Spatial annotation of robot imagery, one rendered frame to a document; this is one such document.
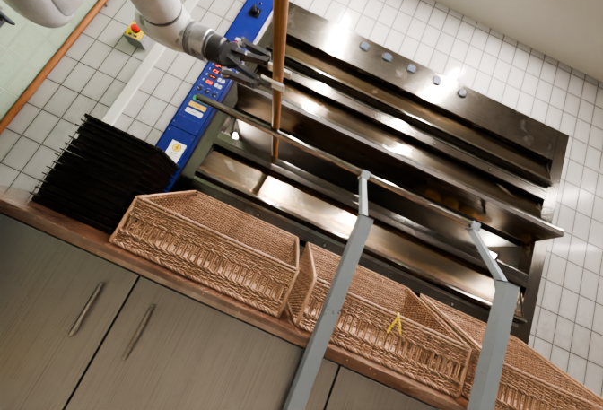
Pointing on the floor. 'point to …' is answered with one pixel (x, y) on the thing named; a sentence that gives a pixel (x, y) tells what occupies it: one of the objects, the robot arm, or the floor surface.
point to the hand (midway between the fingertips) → (276, 77)
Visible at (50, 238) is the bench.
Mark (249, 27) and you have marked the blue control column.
